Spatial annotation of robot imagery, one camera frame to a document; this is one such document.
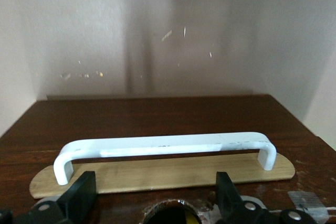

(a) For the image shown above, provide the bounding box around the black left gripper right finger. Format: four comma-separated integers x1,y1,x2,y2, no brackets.
214,171,319,224

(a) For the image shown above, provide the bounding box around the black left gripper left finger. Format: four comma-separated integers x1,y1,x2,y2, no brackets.
0,170,97,224

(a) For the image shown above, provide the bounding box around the wooden drawer with white handle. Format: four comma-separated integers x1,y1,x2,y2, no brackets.
0,93,336,224

